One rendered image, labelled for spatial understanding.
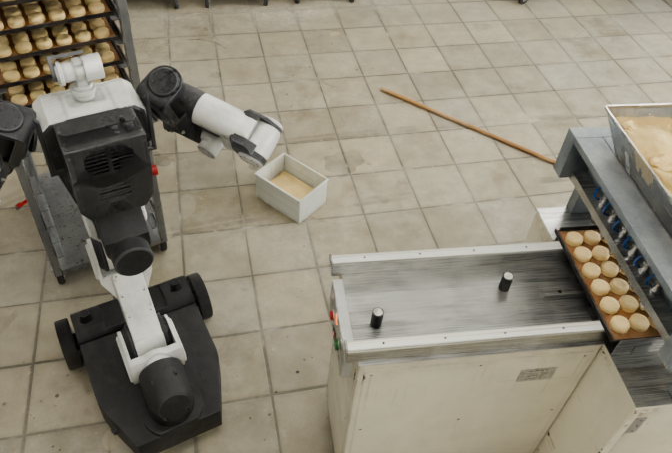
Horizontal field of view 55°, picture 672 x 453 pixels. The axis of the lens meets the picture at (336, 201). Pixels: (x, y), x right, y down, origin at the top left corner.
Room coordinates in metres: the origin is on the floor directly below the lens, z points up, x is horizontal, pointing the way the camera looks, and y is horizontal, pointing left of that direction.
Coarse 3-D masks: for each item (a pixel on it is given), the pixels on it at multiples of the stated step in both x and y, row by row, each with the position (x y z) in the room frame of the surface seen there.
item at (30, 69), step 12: (84, 48) 1.92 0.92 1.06; (96, 48) 1.93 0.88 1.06; (108, 48) 1.94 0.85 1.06; (12, 60) 1.82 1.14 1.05; (24, 60) 1.81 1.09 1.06; (36, 60) 1.85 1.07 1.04; (60, 60) 1.86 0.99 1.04; (108, 60) 1.87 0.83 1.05; (0, 72) 1.76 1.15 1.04; (12, 72) 1.74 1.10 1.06; (24, 72) 1.74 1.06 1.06; (36, 72) 1.75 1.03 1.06; (48, 72) 1.77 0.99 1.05; (0, 84) 1.69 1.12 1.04
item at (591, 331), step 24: (408, 336) 0.97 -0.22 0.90; (432, 336) 0.97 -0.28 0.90; (456, 336) 0.98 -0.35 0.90; (480, 336) 0.99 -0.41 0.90; (504, 336) 1.00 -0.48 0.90; (528, 336) 1.00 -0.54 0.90; (552, 336) 1.02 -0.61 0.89; (576, 336) 1.04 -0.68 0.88; (600, 336) 1.05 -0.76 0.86; (360, 360) 0.91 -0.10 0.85
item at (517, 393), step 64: (384, 320) 1.05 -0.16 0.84; (448, 320) 1.07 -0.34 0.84; (512, 320) 1.09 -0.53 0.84; (576, 320) 1.12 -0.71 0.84; (384, 384) 0.92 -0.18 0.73; (448, 384) 0.96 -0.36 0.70; (512, 384) 1.00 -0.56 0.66; (576, 384) 1.04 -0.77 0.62; (384, 448) 0.93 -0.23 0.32; (448, 448) 0.97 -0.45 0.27; (512, 448) 1.02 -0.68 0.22
